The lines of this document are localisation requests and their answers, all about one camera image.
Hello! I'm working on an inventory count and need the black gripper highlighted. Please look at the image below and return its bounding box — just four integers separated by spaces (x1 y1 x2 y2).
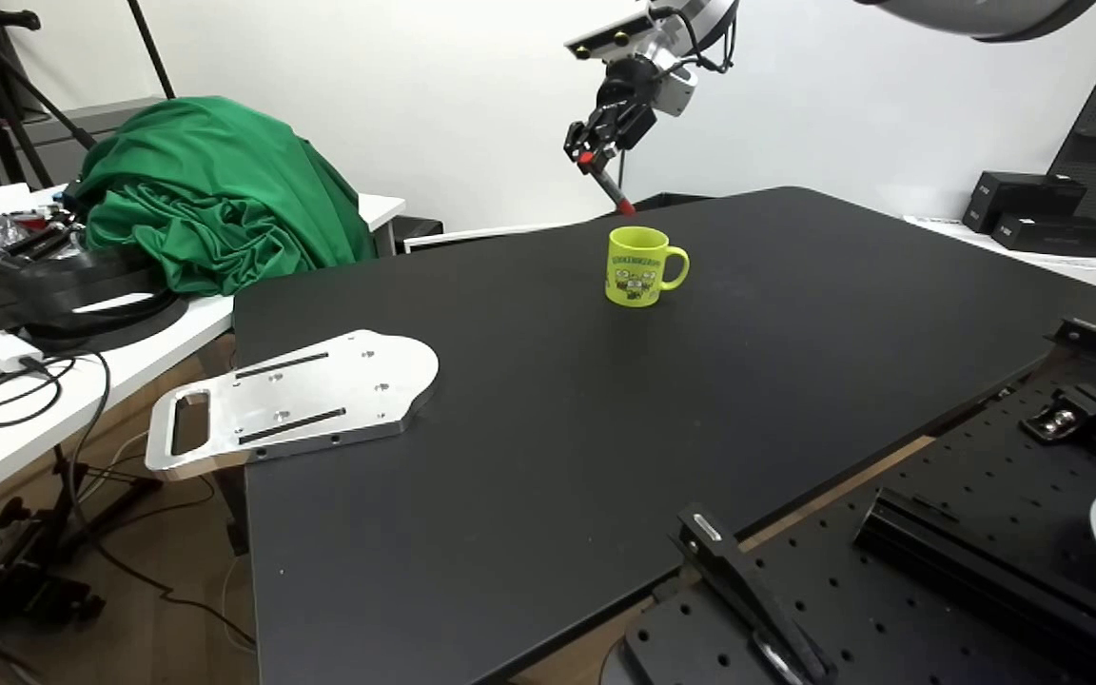
558 50 705 175

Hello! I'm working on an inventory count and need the yellow-green mug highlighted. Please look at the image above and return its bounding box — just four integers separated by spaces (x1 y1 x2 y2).
601 224 693 312

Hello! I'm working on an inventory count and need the green cloth pile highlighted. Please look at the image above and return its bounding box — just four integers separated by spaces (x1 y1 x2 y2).
60 95 375 299

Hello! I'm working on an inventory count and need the grey metal mounting plate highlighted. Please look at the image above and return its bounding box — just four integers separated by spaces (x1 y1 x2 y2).
140 328 446 483

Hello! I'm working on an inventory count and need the tall black box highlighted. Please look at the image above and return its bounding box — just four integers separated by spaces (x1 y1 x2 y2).
960 166 1093 234

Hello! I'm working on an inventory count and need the thin black pole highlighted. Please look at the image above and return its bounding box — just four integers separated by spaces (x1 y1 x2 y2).
121 0 182 104

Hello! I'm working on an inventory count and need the flat black box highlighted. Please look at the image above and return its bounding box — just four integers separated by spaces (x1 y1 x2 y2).
990 208 1096 262

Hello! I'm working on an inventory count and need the black clamp bar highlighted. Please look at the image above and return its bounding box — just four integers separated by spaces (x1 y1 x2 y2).
672 504 837 685

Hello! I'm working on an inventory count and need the black perforated breadboard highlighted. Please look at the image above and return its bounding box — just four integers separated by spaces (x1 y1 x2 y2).
597 314 1096 685

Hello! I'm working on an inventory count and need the black flat bag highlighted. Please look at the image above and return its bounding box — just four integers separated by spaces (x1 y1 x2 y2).
0 242 189 341

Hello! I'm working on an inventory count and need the white side table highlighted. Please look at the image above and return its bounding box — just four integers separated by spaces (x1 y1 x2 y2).
0 177 409 581

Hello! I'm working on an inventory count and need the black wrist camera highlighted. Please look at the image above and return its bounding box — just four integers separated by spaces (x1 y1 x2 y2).
568 8 663 69

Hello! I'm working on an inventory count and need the long black rail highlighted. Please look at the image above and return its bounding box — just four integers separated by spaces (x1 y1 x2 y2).
851 488 1096 677

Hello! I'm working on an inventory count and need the black cable coil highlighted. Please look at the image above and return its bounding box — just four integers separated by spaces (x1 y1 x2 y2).
0 347 115 432

